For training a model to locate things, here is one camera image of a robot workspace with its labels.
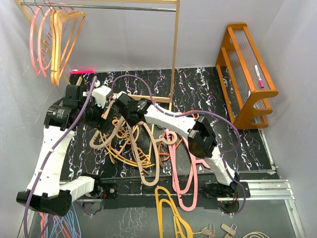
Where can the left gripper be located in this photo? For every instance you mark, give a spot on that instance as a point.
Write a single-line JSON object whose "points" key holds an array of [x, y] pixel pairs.
{"points": [[105, 124]]}

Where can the pink curved wire hanger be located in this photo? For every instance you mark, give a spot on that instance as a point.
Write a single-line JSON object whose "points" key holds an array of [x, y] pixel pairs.
{"points": [[40, 39]]}

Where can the pink wavy wire hanger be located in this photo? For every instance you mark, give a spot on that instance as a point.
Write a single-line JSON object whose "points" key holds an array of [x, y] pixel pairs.
{"points": [[40, 36]]}

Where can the wooden hanger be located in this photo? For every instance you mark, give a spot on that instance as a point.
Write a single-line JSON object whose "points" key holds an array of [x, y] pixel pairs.
{"points": [[59, 60], [80, 17]]}

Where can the beige plastic hanger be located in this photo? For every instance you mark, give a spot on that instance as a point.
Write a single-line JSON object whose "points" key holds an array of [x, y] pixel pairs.
{"points": [[169, 140]]}

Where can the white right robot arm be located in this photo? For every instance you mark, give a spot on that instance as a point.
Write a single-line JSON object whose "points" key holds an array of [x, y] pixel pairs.
{"points": [[198, 132]]}

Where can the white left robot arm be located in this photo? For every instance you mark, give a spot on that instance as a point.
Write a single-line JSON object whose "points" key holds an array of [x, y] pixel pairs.
{"points": [[44, 192]]}

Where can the pink tape strip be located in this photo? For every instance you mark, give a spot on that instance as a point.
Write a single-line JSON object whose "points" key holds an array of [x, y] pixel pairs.
{"points": [[82, 72]]}

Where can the orange plastic curved hanger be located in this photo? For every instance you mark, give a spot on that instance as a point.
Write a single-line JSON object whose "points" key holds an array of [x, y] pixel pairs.
{"points": [[120, 149]]}

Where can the yellow plastic hanger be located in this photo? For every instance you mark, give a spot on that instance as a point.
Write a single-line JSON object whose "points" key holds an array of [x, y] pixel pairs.
{"points": [[170, 221]]}

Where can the orange wooden shelf rack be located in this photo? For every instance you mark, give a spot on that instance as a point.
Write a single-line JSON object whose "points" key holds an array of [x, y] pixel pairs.
{"points": [[247, 104]]}

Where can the beige clip left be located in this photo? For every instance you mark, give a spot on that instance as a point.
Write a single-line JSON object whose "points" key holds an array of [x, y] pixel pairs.
{"points": [[208, 231]]}

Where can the beige clip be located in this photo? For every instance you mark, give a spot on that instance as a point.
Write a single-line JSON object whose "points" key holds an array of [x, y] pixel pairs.
{"points": [[230, 231], [208, 231]]}

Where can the pink white marker pen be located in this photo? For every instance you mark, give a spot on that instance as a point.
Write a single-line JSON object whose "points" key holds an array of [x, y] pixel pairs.
{"points": [[259, 77]]}

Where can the beige clip right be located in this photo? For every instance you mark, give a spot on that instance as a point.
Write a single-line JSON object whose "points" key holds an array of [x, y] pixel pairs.
{"points": [[230, 231]]}

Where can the cream hanger bottom edge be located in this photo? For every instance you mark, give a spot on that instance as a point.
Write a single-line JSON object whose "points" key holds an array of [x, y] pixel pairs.
{"points": [[256, 235]]}

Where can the wooden garment rack frame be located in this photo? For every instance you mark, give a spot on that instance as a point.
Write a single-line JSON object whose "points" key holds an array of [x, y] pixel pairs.
{"points": [[167, 100]]}

